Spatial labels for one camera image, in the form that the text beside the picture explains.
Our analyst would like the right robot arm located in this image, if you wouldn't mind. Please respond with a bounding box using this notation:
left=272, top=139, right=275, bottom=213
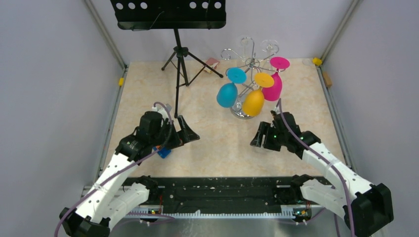
left=250, top=111, right=394, bottom=237

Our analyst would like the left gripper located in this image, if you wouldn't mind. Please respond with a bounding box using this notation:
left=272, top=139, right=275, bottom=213
left=150, top=115, right=199, bottom=150

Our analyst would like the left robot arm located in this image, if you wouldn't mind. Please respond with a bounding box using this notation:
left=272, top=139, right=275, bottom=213
left=58, top=107, right=200, bottom=237

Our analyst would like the blue plastic goblet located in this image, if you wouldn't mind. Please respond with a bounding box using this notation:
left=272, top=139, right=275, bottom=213
left=216, top=67, right=247, bottom=108

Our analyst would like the blue orange toy car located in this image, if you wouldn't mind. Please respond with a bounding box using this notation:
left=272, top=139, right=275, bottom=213
left=153, top=146, right=171, bottom=158

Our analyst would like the chrome wine glass rack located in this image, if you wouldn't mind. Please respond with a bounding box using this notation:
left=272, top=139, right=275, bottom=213
left=221, top=43, right=274, bottom=119

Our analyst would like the wooden block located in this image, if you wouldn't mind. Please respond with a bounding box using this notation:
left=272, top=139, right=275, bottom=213
left=322, top=72, right=333, bottom=88

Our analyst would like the tall clear flute glass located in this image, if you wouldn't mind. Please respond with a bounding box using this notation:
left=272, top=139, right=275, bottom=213
left=237, top=36, right=254, bottom=66

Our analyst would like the magenta plastic goblet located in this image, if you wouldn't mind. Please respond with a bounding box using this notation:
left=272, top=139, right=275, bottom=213
left=262, top=57, right=290, bottom=102

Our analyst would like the yellow corner clamp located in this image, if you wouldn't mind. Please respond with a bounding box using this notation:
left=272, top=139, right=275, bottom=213
left=312, top=57, right=323, bottom=67

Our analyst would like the black music stand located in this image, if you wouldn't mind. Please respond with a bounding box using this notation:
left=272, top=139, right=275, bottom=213
left=111, top=0, right=227, bottom=117

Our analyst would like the small pink card box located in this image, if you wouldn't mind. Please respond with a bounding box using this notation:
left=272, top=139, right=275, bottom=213
left=204, top=58, right=220, bottom=74

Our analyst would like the small clear tumbler glass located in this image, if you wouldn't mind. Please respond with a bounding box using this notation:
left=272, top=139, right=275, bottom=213
left=252, top=147, right=272, bottom=154

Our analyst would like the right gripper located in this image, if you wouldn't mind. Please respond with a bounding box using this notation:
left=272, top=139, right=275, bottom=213
left=251, top=121, right=288, bottom=152

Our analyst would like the clear wine glass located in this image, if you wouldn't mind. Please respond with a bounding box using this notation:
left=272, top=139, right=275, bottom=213
left=260, top=39, right=279, bottom=61

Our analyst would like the orange plastic goblet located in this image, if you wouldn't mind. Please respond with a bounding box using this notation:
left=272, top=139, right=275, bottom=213
left=242, top=72, right=274, bottom=117

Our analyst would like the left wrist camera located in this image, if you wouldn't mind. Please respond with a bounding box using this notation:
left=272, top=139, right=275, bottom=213
left=151, top=102, right=172, bottom=123

